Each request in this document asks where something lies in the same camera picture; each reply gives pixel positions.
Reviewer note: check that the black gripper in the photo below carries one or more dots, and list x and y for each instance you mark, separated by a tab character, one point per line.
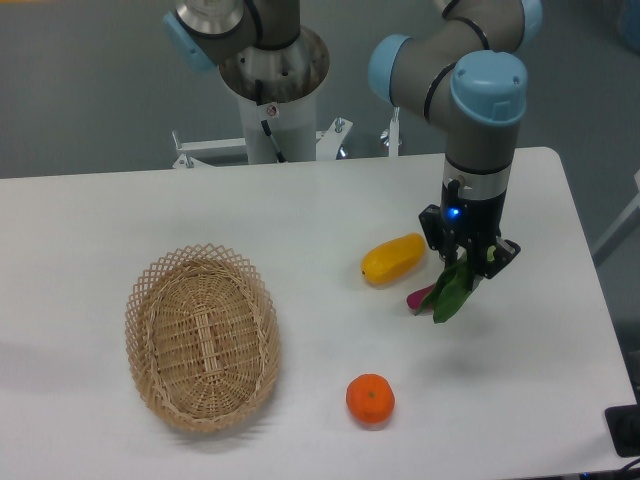
472	225

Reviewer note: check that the green leafy vegetable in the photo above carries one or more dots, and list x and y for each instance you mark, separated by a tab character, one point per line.
447	295

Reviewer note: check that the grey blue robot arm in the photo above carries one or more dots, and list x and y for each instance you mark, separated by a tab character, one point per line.
465	80

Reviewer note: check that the yellow mango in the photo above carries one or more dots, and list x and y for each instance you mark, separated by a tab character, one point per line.
393	259

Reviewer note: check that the orange tangerine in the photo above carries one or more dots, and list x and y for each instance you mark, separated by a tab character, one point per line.
370	399

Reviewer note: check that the black device at table edge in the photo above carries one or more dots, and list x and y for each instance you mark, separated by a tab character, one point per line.
623	425

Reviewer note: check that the woven wicker basket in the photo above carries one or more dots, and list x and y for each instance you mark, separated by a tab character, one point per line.
202	338

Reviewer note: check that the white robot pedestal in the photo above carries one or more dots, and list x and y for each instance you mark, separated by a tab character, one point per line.
273	132

